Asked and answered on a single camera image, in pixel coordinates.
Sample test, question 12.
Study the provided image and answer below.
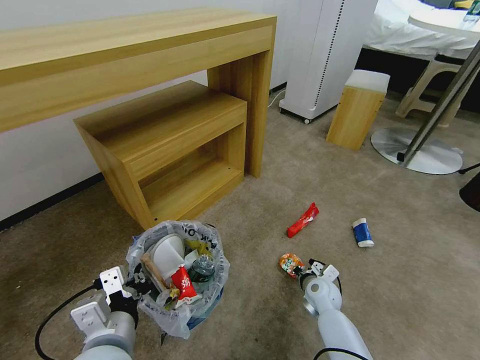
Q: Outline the brown paper stick pack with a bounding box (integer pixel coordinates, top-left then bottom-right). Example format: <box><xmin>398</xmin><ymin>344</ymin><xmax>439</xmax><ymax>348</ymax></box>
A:
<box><xmin>140</xmin><ymin>252</ymin><xmax>170</xmax><ymax>293</ymax></box>

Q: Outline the white power cord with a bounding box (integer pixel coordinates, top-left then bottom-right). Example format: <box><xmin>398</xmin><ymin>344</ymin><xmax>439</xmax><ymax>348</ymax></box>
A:
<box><xmin>267</xmin><ymin>87</ymin><xmax>288</xmax><ymax>110</ymax></box>

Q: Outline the wooden box with white top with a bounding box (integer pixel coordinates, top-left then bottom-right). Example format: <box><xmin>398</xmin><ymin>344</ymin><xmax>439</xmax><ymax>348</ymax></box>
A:
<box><xmin>325</xmin><ymin>69</ymin><xmax>391</xmax><ymax>152</ymax></box>

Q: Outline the orange snack bag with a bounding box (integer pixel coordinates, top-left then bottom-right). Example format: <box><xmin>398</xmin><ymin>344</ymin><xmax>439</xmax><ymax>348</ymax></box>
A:
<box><xmin>278</xmin><ymin>253</ymin><xmax>306</xmax><ymax>280</ymax></box>

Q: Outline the black round object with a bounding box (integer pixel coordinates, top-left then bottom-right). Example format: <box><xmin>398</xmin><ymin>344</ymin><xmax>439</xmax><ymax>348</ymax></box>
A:
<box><xmin>458</xmin><ymin>173</ymin><xmax>480</xmax><ymax>211</ymax></box>

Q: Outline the beige plastic stool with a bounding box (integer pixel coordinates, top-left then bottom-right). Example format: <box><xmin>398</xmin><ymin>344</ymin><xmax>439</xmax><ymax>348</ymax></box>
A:
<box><xmin>395</xmin><ymin>54</ymin><xmax>466</xmax><ymax>129</ymax></box>

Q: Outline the light wooden desk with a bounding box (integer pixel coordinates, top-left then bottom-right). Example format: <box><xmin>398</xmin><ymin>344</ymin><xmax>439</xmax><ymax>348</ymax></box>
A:
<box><xmin>0</xmin><ymin>6</ymin><xmax>278</xmax><ymax>179</ymax></box>

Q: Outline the light wooden open cabinet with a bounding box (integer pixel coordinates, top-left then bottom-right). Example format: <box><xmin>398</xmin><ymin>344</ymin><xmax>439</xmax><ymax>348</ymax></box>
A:
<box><xmin>73</xmin><ymin>79</ymin><xmax>249</xmax><ymax>232</ymax></box>

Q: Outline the red printed packet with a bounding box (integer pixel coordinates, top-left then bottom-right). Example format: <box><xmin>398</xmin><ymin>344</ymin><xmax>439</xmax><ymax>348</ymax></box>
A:
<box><xmin>170</xmin><ymin>265</ymin><xmax>200</xmax><ymax>307</ymax></box>

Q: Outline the red snack wrapper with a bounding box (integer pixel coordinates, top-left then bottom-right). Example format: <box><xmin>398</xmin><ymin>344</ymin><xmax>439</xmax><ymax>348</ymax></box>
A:
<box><xmin>286</xmin><ymin>202</ymin><xmax>320</xmax><ymax>239</ymax></box>

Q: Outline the blue and white tissue pack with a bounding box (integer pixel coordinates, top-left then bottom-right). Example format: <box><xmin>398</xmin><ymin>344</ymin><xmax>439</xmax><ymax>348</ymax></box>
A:
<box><xmin>351</xmin><ymin>216</ymin><xmax>376</xmax><ymax>248</ymax></box>

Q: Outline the white paper cup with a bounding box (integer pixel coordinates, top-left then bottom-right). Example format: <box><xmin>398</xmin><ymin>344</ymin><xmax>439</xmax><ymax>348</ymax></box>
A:
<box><xmin>151</xmin><ymin>232</ymin><xmax>185</xmax><ymax>279</ymax></box>

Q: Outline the small yellow foil wrapper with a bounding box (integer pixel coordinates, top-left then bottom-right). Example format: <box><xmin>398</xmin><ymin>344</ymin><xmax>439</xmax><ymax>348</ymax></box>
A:
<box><xmin>160</xmin><ymin>286</ymin><xmax>182</xmax><ymax>311</ymax></box>

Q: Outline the round table with silver base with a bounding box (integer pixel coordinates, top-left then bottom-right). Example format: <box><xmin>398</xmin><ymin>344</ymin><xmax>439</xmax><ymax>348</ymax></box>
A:
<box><xmin>370</xmin><ymin>0</ymin><xmax>480</xmax><ymax>176</ymax></box>

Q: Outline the green plastic bottle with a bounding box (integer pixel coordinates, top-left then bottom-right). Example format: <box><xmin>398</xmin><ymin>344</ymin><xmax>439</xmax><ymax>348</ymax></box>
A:
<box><xmin>187</xmin><ymin>254</ymin><xmax>217</xmax><ymax>292</ymax></box>

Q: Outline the dark blue trash bin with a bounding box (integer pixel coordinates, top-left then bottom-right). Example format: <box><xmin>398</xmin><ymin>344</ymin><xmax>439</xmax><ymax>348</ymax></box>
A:
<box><xmin>187</xmin><ymin>283</ymin><xmax>225</xmax><ymax>332</ymax></box>

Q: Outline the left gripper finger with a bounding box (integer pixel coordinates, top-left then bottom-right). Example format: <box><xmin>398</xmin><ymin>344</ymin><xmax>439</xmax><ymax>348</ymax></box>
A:
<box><xmin>134</xmin><ymin>284</ymin><xmax>154</xmax><ymax>302</ymax></box>
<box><xmin>126</xmin><ymin>270</ymin><xmax>149</xmax><ymax>289</ymax></box>

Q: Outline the bed with white sheet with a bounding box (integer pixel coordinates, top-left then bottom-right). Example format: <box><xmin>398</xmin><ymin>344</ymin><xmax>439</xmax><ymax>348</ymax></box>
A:
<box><xmin>354</xmin><ymin>0</ymin><xmax>480</xmax><ymax>113</ymax></box>

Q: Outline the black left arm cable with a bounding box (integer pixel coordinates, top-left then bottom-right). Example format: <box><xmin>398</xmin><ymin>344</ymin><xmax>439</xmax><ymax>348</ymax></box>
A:
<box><xmin>34</xmin><ymin>286</ymin><xmax>99</xmax><ymax>360</ymax></box>

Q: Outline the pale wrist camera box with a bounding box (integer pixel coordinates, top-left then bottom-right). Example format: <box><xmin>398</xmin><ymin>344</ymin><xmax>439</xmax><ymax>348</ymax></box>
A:
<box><xmin>98</xmin><ymin>266</ymin><xmax>129</xmax><ymax>302</ymax></box>

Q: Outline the yellow crumpled wrapper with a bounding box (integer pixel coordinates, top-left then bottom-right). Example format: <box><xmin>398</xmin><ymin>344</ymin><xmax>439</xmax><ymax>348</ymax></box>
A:
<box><xmin>184</xmin><ymin>239</ymin><xmax>212</xmax><ymax>260</ymax></box>

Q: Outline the tall white appliance on wheels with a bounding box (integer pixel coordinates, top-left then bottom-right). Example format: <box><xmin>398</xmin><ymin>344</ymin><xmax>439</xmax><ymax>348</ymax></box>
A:
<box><xmin>278</xmin><ymin>0</ymin><xmax>380</xmax><ymax>125</ymax></box>

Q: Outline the clear plastic bin liner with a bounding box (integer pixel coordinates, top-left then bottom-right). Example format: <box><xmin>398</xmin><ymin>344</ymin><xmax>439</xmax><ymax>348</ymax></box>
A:
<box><xmin>125</xmin><ymin>220</ymin><xmax>232</xmax><ymax>341</ymax></box>

